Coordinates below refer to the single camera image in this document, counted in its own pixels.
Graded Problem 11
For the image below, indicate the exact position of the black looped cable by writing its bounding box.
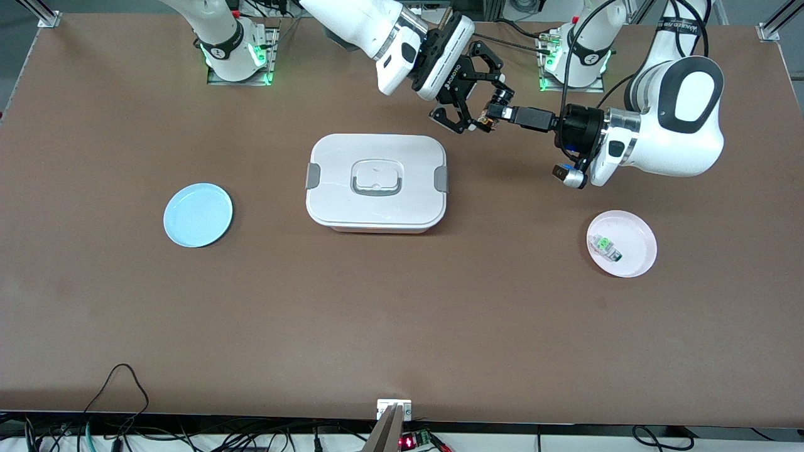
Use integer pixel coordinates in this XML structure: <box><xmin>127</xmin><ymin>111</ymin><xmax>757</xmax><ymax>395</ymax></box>
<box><xmin>82</xmin><ymin>363</ymin><xmax>150</xmax><ymax>416</ymax></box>

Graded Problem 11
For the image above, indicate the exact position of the black cable on table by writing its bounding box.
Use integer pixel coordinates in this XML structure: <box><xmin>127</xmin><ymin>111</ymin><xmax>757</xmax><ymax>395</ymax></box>
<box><xmin>474</xmin><ymin>31</ymin><xmax>555</xmax><ymax>55</ymax></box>

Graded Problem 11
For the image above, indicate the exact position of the black coiled cable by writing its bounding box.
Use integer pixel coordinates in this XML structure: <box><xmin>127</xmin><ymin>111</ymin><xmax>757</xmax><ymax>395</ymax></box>
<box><xmin>631</xmin><ymin>426</ymin><xmax>695</xmax><ymax>452</ymax></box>

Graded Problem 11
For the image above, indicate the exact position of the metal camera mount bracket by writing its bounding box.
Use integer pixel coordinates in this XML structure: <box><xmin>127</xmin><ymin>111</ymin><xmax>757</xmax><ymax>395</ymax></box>
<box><xmin>363</xmin><ymin>399</ymin><xmax>413</xmax><ymax>452</ymax></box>

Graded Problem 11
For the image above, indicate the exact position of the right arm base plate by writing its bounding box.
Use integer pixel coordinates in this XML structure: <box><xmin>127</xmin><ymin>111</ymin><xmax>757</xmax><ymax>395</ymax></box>
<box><xmin>207</xmin><ymin>25</ymin><xmax>281</xmax><ymax>87</ymax></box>

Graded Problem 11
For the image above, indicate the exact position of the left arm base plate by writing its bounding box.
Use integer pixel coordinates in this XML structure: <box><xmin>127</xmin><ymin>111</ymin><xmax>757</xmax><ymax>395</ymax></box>
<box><xmin>537</xmin><ymin>28</ymin><xmax>606</xmax><ymax>94</ymax></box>

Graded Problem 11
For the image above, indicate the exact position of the green switch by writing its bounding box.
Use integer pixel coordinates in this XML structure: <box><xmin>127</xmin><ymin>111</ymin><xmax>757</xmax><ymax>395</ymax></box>
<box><xmin>594</xmin><ymin>235</ymin><xmax>623</xmax><ymax>263</ymax></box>

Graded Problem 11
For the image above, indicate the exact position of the circuit board with red display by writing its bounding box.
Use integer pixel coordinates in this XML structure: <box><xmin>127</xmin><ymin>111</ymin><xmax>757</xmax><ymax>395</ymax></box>
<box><xmin>399</xmin><ymin>432</ymin><xmax>442</xmax><ymax>452</ymax></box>

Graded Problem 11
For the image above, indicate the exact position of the white lidded storage box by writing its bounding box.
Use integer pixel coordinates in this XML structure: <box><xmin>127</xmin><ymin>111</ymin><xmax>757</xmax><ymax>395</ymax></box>
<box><xmin>305</xmin><ymin>133</ymin><xmax>450</xmax><ymax>234</ymax></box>

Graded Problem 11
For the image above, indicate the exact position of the white plate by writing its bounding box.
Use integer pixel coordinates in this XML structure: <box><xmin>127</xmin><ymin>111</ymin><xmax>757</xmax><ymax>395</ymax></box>
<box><xmin>586</xmin><ymin>210</ymin><xmax>658</xmax><ymax>278</ymax></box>

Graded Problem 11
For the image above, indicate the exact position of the light blue plate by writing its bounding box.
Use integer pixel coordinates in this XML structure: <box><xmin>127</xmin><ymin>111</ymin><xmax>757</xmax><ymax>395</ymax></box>
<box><xmin>163</xmin><ymin>183</ymin><xmax>234</xmax><ymax>248</ymax></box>

